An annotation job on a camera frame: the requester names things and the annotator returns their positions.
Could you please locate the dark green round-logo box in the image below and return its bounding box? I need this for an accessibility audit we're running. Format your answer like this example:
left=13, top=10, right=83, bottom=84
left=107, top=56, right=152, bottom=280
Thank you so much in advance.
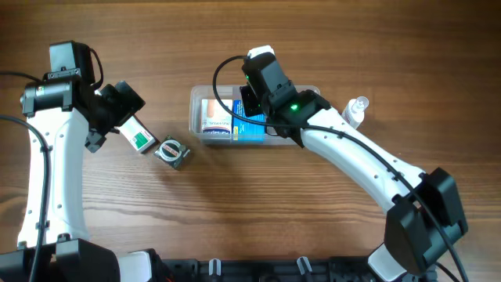
left=153, top=136, right=191, bottom=170

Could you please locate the clear plastic container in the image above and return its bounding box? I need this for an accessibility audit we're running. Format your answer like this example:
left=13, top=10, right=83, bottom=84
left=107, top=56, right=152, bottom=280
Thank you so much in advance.
left=189, top=85, right=296, bottom=146

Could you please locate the blue yellow VapoDrops box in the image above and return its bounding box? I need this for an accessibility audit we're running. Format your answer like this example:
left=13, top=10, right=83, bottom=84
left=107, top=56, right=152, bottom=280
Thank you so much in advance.
left=232, top=100, right=265, bottom=143

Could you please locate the Hansaplast plaster box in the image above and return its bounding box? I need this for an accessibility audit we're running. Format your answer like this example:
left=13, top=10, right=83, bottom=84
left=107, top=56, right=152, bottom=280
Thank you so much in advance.
left=200, top=99, right=232, bottom=134

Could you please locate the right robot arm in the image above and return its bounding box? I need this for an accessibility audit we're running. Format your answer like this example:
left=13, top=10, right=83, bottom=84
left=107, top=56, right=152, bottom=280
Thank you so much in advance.
left=240, top=83, right=468, bottom=281

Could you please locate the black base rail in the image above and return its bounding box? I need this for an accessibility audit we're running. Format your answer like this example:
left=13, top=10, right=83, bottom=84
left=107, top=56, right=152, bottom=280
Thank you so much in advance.
left=148, top=248, right=399, bottom=282

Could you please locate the white green small box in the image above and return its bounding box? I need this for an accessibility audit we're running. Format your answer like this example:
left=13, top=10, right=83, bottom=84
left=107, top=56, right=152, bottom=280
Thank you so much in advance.
left=117, top=116, right=157, bottom=154

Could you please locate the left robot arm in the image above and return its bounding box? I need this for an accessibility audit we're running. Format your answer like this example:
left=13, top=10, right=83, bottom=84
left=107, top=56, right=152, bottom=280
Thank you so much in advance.
left=1, top=71, right=161, bottom=281

